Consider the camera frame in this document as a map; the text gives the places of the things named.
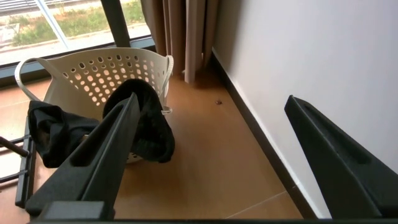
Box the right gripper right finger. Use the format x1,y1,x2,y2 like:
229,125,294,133
284,95,398,220

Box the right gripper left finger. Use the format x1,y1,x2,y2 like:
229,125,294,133
25,92,141,220

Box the black shorts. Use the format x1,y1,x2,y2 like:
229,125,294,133
102,78,176,164

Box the black clothes rack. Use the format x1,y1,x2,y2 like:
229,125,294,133
0,116,37,208

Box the white laundry basket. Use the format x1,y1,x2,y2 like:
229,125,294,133
14,47,175,164

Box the black garment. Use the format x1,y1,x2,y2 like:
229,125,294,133
27,100,100,169

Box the window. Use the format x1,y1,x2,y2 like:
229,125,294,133
0,0,156,88

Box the brown curtain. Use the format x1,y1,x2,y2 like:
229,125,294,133
140,0,220,84

